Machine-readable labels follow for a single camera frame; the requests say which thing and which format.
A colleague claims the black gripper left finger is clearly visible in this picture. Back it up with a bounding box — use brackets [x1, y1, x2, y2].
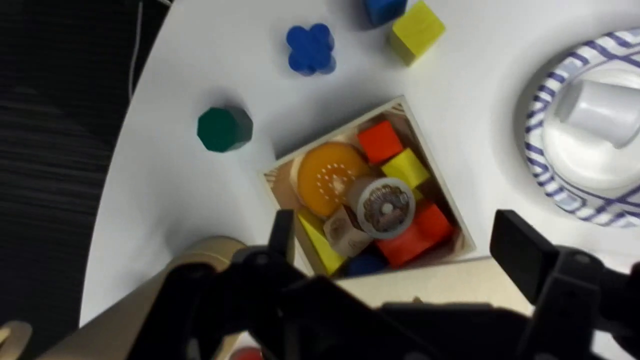
[268, 207, 296, 267]

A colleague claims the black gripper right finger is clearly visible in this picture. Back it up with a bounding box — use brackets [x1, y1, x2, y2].
[487, 207, 563, 308]

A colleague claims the blue flower-shaped block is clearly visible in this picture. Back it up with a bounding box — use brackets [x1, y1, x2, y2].
[285, 22, 337, 75]

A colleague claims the yellow wooden cube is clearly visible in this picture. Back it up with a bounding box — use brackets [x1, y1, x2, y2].
[388, 0, 447, 66]

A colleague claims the open wooden tray box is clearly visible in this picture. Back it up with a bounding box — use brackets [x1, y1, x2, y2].
[259, 94, 475, 277]

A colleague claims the yellow triangular wedge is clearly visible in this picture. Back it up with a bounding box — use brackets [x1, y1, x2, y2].
[296, 207, 347, 277]

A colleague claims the plain wooden stamp block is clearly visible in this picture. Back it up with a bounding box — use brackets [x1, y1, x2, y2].
[321, 205, 376, 257]

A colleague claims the small dark blue block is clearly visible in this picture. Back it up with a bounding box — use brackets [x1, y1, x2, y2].
[345, 250, 388, 277]

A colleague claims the wooden shape sorter cube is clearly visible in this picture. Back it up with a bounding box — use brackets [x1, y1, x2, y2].
[335, 256, 535, 317]

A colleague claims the large red block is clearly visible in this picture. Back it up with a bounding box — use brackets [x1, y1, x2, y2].
[373, 199, 457, 267]

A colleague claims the round coffee pod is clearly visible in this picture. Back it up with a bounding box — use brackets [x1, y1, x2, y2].
[352, 175, 418, 239]

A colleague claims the red rounded block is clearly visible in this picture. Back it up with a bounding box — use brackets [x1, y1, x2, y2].
[232, 346, 265, 360]

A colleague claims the green octagonal block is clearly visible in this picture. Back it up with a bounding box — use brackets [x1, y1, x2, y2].
[195, 106, 255, 153]

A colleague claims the small red cube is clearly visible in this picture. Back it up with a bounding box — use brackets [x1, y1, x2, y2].
[355, 120, 406, 168]

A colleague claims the small yellow block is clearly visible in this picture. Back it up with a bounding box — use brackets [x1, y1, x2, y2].
[379, 147, 432, 191]

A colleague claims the small white plastic cup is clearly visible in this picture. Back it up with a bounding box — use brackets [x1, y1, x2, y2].
[556, 78, 640, 147]

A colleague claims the beige water bottle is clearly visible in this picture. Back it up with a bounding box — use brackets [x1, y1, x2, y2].
[0, 236, 247, 360]

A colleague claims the blue wooden cube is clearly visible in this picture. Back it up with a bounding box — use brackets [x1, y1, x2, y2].
[361, 0, 410, 28]

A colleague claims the thin white floor cable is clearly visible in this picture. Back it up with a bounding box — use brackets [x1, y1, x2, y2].
[128, 0, 145, 96]

